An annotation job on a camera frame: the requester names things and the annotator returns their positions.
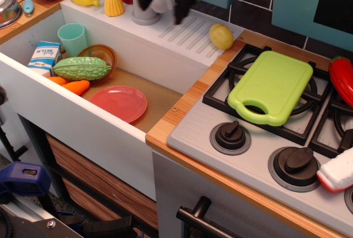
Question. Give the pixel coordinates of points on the yellow toy potato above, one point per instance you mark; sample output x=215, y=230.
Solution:
x=221, y=36

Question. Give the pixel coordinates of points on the black oven door handle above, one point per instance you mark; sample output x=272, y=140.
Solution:
x=194, y=223

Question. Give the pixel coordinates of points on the mint green plastic cup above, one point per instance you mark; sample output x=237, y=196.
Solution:
x=73, y=38

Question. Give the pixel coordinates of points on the green plastic cutting board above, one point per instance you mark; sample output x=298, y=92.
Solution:
x=270, y=89

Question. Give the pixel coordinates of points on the black burner grate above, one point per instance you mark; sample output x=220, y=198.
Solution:
x=301, y=120
x=333, y=134

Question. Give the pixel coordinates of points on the toy milk carton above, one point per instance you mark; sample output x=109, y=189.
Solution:
x=45, y=57

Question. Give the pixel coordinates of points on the right black burner grate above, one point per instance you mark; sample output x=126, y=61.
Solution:
x=333, y=134

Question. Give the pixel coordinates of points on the yellow toy corn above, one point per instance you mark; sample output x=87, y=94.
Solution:
x=113, y=8

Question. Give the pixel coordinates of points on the white toy sink basin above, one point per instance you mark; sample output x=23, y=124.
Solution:
x=162, y=60

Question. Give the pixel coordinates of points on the blue clamp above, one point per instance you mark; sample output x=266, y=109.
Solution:
x=24, y=179

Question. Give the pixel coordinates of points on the grey toy faucet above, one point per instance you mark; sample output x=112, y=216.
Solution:
x=153, y=13

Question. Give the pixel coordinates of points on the metal pot with lid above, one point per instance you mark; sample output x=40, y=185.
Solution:
x=11, y=12

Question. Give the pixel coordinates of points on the amber translucent bowl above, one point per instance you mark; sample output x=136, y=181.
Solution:
x=106, y=54

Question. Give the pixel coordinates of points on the white and red bottle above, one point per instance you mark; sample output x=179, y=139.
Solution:
x=336, y=174

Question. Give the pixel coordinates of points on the right grey stove knob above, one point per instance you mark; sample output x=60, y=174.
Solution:
x=348, y=196

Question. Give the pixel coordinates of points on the left black burner grate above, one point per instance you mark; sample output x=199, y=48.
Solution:
x=301, y=120

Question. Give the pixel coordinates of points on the green toy bitter gourd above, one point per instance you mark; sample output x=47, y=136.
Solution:
x=82, y=68

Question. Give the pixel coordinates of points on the red toy chili pepper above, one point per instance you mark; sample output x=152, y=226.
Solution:
x=340, y=72

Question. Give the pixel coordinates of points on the orange toy carrot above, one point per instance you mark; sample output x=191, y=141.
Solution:
x=59, y=80
x=77, y=87

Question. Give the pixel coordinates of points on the left black stove knob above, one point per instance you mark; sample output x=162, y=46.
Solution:
x=230, y=138

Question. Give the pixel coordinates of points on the pink plastic plate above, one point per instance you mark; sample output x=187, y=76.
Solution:
x=125, y=102

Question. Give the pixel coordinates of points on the black stove knob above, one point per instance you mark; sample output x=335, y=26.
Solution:
x=294, y=168
x=230, y=138

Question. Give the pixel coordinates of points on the middle black stove knob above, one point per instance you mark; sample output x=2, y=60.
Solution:
x=294, y=168

